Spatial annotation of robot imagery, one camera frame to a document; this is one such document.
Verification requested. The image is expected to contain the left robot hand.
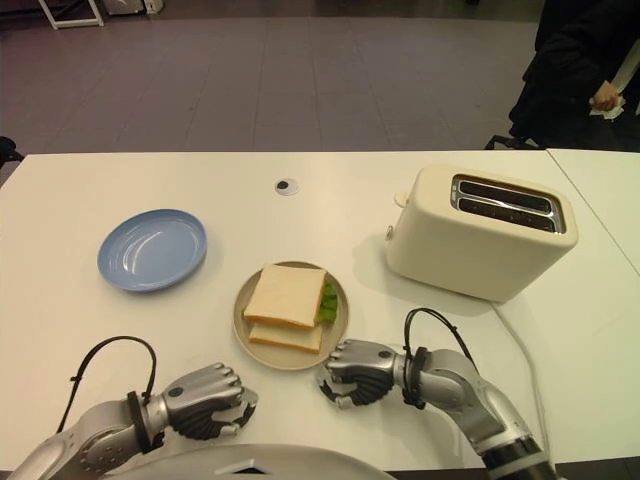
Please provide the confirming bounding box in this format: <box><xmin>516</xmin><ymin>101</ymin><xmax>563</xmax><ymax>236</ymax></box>
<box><xmin>141</xmin><ymin>362</ymin><xmax>260</xmax><ymax>439</ymax></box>

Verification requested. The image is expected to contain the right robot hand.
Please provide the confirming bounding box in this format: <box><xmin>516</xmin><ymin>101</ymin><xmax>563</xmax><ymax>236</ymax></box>
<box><xmin>314</xmin><ymin>338</ymin><xmax>414</xmax><ymax>407</ymax></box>

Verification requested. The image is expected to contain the beige plate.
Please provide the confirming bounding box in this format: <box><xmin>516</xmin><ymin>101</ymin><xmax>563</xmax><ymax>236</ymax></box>
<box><xmin>232</xmin><ymin>260</ymin><xmax>351</xmax><ymax>372</ymax></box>

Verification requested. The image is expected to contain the green lettuce leaf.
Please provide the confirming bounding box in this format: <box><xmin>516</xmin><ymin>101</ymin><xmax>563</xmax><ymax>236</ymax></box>
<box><xmin>316</xmin><ymin>280</ymin><xmax>340</xmax><ymax>325</ymax></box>

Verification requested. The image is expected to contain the bread slice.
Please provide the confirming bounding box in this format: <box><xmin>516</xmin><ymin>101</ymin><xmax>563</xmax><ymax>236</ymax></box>
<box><xmin>242</xmin><ymin>263</ymin><xmax>328</xmax><ymax>330</ymax></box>
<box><xmin>248</xmin><ymin>322</ymin><xmax>325</xmax><ymax>357</ymax></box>

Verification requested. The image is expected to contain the robot body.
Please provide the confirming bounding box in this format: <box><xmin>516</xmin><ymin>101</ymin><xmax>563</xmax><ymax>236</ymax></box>
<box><xmin>97</xmin><ymin>442</ymin><xmax>391</xmax><ymax>480</ymax></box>

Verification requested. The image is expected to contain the cream toaster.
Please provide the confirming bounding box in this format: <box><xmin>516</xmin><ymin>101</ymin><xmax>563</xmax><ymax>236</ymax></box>
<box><xmin>385</xmin><ymin>164</ymin><xmax>580</xmax><ymax>303</ymax></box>

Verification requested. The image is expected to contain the blue plate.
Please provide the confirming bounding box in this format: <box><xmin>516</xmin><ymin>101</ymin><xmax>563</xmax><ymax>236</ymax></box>
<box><xmin>96</xmin><ymin>208</ymin><xmax>209</xmax><ymax>295</ymax></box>

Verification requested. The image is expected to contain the black chair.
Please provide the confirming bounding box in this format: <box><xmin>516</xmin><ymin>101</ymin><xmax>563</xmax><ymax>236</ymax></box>
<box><xmin>483</xmin><ymin>132</ymin><xmax>547</xmax><ymax>151</ymax></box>

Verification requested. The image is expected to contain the person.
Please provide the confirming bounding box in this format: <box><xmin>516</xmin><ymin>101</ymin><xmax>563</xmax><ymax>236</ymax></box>
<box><xmin>508</xmin><ymin>0</ymin><xmax>640</xmax><ymax>150</ymax></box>

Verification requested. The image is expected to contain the white metal rack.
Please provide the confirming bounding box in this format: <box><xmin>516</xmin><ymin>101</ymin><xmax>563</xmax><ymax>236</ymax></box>
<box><xmin>36</xmin><ymin>0</ymin><xmax>106</xmax><ymax>30</ymax></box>

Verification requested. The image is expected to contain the black cable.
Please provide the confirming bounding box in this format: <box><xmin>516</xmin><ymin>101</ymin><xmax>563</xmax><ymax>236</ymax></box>
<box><xmin>402</xmin><ymin>307</ymin><xmax>482</xmax><ymax>375</ymax></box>
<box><xmin>53</xmin><ymin>336</ymin><xmax>158</xmax><ymax>433</ymax></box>

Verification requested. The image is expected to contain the white cord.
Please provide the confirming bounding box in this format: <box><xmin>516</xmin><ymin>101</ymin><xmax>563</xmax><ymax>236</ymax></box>
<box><xmin>488</xmin><ymin>301</ymin><xmax>555</xmax><ymax>470</ymax></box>

